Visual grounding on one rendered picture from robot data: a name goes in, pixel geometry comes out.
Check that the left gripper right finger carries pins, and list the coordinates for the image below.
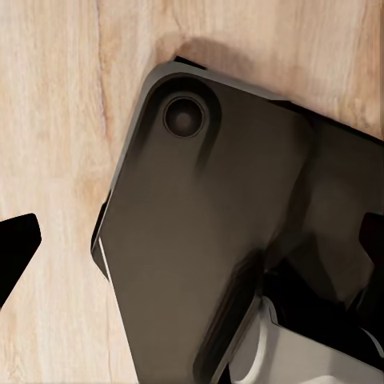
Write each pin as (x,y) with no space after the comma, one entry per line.
(371,237)

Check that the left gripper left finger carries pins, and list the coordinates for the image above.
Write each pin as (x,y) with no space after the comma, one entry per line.
(19,239)

